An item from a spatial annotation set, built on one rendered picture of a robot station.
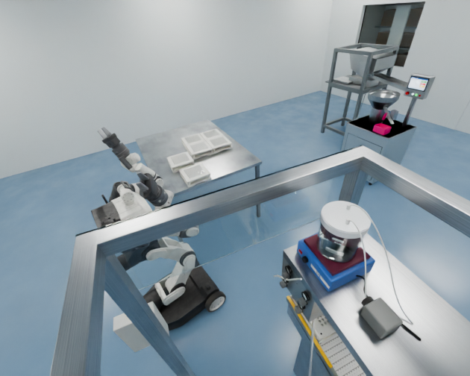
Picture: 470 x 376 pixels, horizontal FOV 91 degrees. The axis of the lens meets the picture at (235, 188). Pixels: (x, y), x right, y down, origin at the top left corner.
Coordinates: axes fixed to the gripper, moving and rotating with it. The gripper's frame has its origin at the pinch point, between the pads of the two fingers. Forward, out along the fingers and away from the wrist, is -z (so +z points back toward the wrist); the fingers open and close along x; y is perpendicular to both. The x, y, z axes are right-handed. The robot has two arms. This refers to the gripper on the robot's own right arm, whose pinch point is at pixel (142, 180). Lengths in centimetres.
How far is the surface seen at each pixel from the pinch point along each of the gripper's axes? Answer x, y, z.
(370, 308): -63, 73, 8
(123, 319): -50, -20, 25
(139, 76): 382, -111, 184
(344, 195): -20, 84, 16
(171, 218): -30.2, 20.4, -19.9
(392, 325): -68, 76, 6
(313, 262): -45, 62, 14
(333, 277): -52, 66, 10
